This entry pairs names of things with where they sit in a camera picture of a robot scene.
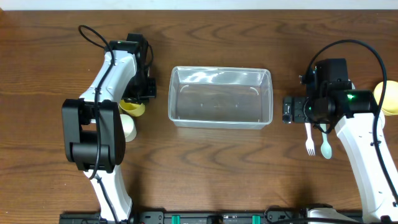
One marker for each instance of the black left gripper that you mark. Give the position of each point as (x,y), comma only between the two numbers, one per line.
(150,88)

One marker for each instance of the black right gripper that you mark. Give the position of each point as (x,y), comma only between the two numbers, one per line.
(288,110)

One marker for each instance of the yellow plastic cup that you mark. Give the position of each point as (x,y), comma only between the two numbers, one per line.
(132,109)

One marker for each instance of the cream plastic cup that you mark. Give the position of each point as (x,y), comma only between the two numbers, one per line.
(129,128)

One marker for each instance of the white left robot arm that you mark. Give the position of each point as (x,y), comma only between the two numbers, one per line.
(92,127)

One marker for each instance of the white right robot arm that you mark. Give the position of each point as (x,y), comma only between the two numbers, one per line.
(359,128)

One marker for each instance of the clear plastic container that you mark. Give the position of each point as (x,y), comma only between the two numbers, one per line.
(220,97)

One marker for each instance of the white plastic fork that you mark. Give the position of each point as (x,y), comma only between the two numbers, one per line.
(309,143)

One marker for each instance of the mint green plastic spoon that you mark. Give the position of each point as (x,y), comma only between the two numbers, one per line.
(326,149)

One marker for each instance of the yellow plastic bowl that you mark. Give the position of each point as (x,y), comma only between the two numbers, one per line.
(389,106)

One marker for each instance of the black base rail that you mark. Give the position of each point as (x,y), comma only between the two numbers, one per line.
(271,215)

